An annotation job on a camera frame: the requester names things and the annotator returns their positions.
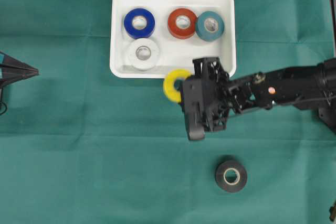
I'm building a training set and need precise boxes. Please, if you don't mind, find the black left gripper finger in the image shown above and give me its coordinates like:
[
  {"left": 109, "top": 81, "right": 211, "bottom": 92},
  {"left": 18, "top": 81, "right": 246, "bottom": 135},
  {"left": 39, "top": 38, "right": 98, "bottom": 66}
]
[
  {"left": 0, "top": 52, "right": 39, "bottom": 73},
  {"left": 1, "top": 68, "right": 39, "bottom": 88}
]

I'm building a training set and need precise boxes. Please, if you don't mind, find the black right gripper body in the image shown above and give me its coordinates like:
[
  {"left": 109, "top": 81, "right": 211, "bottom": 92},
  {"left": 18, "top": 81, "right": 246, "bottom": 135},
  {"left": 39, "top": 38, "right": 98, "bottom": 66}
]
[{"left": 193, "top": 57, "right": 229, "bottom": 132}]

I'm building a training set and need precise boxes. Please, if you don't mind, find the yellow tape roll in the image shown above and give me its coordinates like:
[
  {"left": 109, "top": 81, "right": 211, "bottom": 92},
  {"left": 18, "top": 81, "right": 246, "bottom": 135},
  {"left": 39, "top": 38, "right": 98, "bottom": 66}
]
[{"left": 163, "top": 69, "right": 192, "bottom": 103}]

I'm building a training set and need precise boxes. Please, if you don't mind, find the black tape roll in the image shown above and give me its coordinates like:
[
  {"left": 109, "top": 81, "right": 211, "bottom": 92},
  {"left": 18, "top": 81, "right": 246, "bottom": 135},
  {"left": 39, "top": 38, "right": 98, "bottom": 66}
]
[{"left": 215, "top": 160, "right": 247, "bottom": 193}]

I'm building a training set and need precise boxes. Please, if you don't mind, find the green tape roll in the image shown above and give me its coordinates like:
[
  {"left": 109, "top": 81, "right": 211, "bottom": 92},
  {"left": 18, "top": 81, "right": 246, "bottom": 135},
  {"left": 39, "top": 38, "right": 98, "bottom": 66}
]
[{"left": 195, "top": 11, "right": 225, "bottom": 42}]

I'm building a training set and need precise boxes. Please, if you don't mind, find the red tape roll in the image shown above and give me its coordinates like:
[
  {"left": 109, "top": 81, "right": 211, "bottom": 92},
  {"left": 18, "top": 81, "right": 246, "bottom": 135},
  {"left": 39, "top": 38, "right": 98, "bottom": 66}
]
[{"left": 167, "top": 8, "right": 197, "bottom": 39}]

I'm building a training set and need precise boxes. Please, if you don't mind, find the white tape roll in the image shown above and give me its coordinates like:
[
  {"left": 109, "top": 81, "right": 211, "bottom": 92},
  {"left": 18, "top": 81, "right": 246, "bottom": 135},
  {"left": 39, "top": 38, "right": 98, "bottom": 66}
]
[{"left": 127, "top": 38, "right": 160, "bottom": 71}]

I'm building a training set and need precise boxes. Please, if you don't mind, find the blue tape roll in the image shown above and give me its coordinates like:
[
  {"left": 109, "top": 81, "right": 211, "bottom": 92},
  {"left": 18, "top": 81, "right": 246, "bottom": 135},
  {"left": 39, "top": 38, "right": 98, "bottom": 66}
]
[{"left": 124, "top": 8, "right": 155, "bottom": 39}]

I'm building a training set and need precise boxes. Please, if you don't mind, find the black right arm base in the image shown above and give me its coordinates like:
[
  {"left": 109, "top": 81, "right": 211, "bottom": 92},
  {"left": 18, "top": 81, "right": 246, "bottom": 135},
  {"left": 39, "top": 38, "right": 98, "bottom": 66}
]
[{"left": 318, "top": 107, "right": 336, "bottom": 133}]

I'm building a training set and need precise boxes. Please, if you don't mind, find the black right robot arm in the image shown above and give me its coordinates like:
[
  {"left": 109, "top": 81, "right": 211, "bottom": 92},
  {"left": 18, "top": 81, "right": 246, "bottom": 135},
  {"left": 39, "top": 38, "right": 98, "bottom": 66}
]
[{"left": 188, "top": 57, "right": 335, "bottom": 135}]

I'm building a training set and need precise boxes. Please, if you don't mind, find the white plastic tray case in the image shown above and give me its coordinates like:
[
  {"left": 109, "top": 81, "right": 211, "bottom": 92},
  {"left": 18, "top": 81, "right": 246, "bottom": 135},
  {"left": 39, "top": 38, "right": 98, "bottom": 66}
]
[{"left": 109, "top": 0, "right": 237, "bottom": 79}]

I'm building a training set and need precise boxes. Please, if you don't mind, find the green table cloth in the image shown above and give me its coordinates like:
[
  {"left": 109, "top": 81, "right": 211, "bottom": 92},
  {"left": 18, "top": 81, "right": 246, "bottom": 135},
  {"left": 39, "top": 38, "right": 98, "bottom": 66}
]
[{"left": 1, "top": 0, "right": 335, "bottom": 223}]

